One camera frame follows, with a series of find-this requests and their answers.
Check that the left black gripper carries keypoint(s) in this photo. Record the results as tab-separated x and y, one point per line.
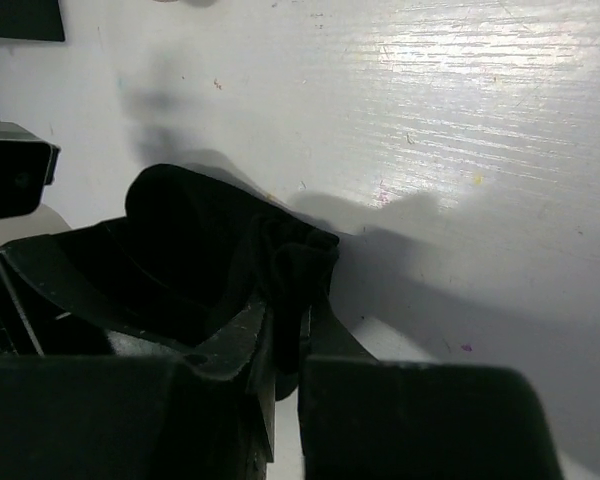
97	275

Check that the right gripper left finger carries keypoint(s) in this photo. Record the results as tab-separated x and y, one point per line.
239	356

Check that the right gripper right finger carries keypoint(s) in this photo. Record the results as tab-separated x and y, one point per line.
326	342

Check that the black sock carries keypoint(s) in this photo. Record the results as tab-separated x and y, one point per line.
203	247

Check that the black compartment storage box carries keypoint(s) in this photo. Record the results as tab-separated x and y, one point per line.
36	20

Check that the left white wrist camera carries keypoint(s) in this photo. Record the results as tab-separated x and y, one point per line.
27	166

